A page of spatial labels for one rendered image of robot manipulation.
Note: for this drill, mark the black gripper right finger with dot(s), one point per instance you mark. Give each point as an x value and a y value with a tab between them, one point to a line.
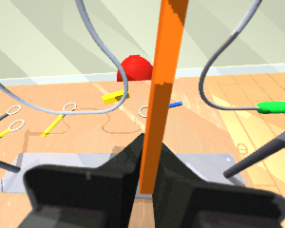
180	194

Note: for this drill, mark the orange handle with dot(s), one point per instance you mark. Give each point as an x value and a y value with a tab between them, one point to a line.
168	44

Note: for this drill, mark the yellow rectangular bar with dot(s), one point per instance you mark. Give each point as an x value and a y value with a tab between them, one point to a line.
114	97

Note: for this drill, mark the yellow handle with white ring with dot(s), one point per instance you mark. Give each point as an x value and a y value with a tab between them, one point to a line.
9	130
57	120

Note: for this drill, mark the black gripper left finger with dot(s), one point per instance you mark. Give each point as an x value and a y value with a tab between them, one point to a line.
109	188

